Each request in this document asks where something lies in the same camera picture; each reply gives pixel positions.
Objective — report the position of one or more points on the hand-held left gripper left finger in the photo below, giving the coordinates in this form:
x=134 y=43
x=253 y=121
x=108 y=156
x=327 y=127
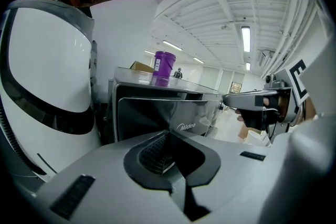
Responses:
x=151 y=160

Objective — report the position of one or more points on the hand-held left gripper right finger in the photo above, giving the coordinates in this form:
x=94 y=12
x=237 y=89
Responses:
x=199 y=162

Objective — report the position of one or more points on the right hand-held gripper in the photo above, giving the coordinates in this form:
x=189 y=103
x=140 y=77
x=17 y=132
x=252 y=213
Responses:
x=282 y=91

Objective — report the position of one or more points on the person's right forearm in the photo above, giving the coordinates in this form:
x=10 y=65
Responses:
x=311 y=110

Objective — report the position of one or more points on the long ceiling light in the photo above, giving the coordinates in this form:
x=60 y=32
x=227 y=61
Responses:
x=248 y=66
x=198 y=60
x=150 y=52
x=246 y=39
x=172 y=44

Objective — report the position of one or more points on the white air conditioner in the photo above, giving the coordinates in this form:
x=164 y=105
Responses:
x=266 y=55

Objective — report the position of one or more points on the black microwave oven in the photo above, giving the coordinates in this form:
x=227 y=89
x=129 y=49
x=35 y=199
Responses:
x=141 y=90

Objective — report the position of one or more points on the bundle of white ceiling pipes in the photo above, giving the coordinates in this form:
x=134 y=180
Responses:
x=286 y=34

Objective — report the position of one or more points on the person's white shirt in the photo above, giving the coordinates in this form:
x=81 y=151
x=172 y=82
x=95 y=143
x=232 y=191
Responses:
x=320 y=73

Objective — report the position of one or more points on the purple plastic bucket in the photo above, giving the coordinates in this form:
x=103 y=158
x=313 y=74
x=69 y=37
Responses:
x=164 y=64

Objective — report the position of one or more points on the open cardboard box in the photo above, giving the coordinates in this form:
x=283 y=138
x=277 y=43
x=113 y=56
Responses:
x=141 y=66

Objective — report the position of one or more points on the white and black rounded appliance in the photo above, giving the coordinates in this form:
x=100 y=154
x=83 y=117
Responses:
x=47 y=60

